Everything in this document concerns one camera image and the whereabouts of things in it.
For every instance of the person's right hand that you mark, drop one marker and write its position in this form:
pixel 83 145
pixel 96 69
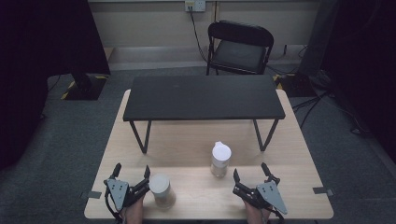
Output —
pixel 253 214

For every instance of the black stand base yellow stripes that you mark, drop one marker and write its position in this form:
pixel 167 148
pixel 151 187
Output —
pixel 88 88

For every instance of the black desktop shelf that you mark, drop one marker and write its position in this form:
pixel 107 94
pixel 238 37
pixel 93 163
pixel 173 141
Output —
pixel 202 96

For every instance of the clear jar white flip lid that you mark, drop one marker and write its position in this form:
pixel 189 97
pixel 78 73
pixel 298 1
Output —
pixel 220 158

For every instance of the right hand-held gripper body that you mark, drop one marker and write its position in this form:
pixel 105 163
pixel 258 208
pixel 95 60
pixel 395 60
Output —
pixel 269 194

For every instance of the black folding chair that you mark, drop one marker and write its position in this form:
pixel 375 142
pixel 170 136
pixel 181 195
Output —
pixel 239 53

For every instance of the white wall socket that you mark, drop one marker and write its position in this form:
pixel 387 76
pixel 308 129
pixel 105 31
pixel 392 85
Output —
pixel 195 5

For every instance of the brown powder jar white lid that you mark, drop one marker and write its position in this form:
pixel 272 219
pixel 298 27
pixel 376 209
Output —
pixel 162 191

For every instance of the dark curtain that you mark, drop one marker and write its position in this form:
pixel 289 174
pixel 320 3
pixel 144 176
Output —
pixel 40 62
pixel 364 62

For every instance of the black floor box yellow tape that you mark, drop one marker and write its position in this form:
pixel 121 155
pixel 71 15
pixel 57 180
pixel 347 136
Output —
pixel 295 85

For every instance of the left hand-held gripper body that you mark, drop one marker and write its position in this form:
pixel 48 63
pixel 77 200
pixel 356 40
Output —
pixel 118 191

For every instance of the grey tape piece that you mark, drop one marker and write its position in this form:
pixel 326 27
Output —
pixel 93 194
pixel 322 190

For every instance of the person's left hand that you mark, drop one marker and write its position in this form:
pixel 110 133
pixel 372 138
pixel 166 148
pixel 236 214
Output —
pixel 134 213

